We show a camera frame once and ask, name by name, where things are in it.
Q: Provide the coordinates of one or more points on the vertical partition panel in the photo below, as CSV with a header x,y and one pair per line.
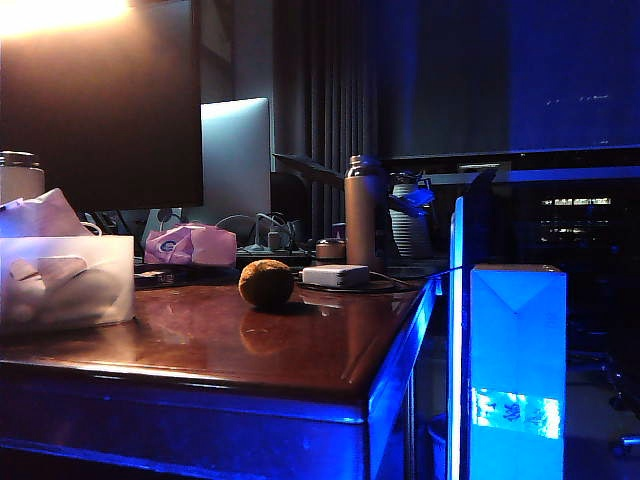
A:
x,y
457,325

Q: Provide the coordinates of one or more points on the white power adapter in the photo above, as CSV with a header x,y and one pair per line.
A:
x,y
335,275

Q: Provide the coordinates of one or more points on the black flat device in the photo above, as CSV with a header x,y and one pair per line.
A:
x,y
155,278

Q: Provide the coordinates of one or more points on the translucent white plastic box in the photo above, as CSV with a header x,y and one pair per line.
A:
x,y
75,300

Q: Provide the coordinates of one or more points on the brown fuzzy kiwi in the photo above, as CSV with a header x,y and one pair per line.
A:
x,y
266,283

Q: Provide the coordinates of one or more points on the wooden desk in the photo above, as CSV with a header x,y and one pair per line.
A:
x,y
200,360

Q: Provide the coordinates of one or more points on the grey ribbed container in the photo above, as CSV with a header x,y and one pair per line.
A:
x,y
412,230

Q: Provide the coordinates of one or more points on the large black monitor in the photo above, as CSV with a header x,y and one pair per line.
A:
x,y
100,110

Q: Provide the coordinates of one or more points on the office chair base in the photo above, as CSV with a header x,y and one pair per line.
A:
x,y
620,395

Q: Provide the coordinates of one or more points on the pink tissue pack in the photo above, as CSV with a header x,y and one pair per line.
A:
x,y
195,245

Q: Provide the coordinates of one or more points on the silver monitor back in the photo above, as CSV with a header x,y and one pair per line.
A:
x,y
235,155

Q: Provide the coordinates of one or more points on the white bottle with metal cap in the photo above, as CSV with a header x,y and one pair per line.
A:
x,y
20,180

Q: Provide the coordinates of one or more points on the white crumpled plastic bag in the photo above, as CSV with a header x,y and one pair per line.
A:
x,y
47,215

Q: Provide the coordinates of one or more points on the tall metal thermos bottle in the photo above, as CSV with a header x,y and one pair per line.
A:
x,y
363,215

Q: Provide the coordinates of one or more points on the tall white carton box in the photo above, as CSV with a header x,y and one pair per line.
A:
x,y
517,360

